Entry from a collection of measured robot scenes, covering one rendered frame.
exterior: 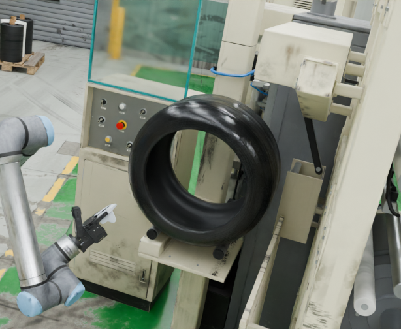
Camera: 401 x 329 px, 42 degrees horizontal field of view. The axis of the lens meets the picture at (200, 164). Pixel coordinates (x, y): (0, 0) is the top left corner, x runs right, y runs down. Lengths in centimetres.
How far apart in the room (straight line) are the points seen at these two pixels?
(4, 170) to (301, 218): 119
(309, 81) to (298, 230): 97
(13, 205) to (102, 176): 115
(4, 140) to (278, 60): 92
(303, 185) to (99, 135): 123
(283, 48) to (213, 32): 968
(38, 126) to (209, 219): 82
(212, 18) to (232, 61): 897
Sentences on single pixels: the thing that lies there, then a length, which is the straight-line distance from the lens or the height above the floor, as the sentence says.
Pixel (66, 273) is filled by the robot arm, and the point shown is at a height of 82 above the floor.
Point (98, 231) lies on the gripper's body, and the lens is 201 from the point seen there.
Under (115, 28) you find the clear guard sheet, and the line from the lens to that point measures 274.
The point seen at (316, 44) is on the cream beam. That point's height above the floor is 177.
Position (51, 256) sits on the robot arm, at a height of 86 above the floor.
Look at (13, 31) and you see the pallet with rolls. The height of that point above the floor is 62.
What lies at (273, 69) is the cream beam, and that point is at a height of 168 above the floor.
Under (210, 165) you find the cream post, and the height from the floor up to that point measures 111.
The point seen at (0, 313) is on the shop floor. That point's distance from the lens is 314.
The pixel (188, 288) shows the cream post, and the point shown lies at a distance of 261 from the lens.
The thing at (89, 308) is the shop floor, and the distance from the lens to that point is 318.
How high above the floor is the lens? 190
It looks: 20 degrees down
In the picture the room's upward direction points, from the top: 10 degrees clockwise
